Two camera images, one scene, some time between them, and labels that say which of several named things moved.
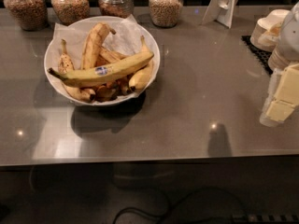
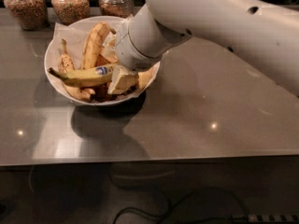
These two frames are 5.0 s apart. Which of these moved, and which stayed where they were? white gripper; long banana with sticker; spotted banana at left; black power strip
Moved: white gripper
Stayed: spotted banana at left; black power strip; long banana with sticker
